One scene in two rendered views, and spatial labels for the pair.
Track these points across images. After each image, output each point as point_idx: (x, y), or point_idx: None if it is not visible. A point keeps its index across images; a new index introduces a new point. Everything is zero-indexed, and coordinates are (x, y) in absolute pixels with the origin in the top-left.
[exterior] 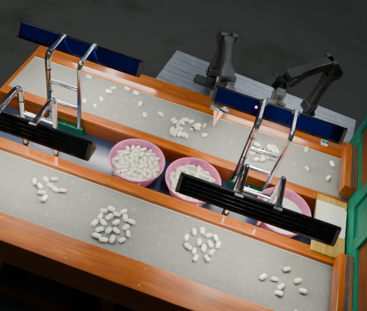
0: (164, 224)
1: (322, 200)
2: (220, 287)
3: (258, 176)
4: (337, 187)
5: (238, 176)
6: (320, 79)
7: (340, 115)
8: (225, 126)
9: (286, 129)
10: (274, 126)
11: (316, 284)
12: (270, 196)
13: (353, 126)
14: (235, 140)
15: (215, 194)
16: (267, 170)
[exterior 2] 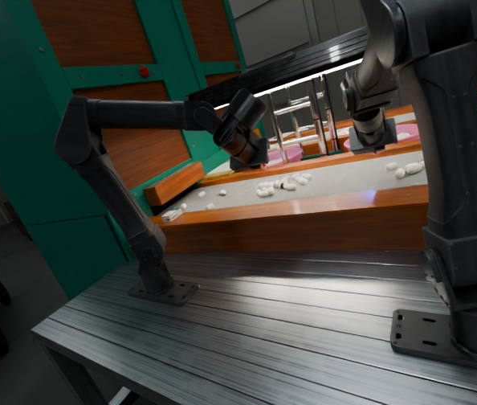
0: None
1: (226, 171)
2: None
3: (295, 162)
4: (197, 194)
5: (325, 78)
6: (112, 172)
7: (49, 335)
8: (354, 190)
9: (228, 210)
10: (252, 206)
11: None
12: (292, 100)
13: (57, 312)
14: (329, 183)
15: None
16: (280, 178)
